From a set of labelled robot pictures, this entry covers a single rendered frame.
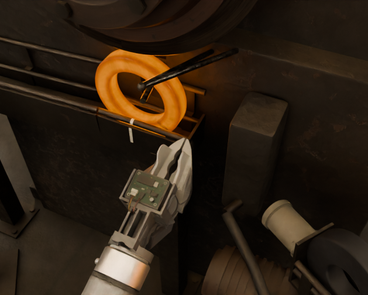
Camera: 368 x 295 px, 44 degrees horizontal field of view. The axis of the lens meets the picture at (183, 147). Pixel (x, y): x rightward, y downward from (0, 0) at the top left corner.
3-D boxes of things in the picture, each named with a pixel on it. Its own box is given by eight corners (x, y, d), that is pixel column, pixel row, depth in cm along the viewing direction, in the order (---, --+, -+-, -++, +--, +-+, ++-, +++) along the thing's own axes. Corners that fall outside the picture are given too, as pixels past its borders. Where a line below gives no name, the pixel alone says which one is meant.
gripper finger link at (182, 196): (199, 171, 74) (177, 220, 71) (200, 175, 75) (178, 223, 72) (173, 162, 75) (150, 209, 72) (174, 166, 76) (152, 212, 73)
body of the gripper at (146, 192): (179, 179, 67) (144, 256, 63) (186, 199, 75) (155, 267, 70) (134, 163, 69) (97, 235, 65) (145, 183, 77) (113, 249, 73)
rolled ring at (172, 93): (179, 74, 76) (188, 63, 78) (87, 45, 81) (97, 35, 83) (179, 147, 90) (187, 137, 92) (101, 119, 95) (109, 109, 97)
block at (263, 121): (237, 169, 99) (249, 84, 81) (272, 181, 96) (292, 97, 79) (219, 206, 92) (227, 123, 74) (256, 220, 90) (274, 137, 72)
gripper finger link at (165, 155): (182, 126, 73) (158, 176, 70) (186, 142, 78) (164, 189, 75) (165, 120, 74) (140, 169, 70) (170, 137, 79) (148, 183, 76)
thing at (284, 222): (286, 215, 82) (290, 193, 78) (321, 251, 76) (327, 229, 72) (260, 229, 80) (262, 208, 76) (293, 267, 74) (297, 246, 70)
